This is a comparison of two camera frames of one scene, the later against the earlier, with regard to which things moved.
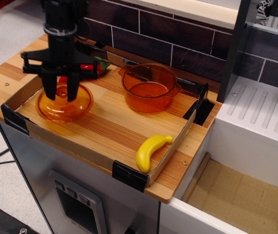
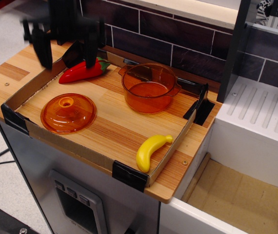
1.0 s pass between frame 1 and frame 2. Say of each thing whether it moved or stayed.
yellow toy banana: stayed
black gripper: moved
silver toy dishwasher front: stayed
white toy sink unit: stayed
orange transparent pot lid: moved
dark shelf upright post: stayed
